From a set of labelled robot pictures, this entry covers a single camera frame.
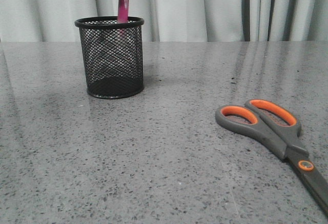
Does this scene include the pink pen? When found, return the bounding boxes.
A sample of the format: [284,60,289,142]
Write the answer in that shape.
[117,0,129,24]

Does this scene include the grey orange handled scissors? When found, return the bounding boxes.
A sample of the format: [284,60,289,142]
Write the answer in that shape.
[215,99,327,214]

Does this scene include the black mesh pen holder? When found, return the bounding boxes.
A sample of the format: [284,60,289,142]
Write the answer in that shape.
[75,16,144,99]

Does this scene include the light grey curtain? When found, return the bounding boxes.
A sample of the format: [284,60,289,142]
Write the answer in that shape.
[1,0,327,42]

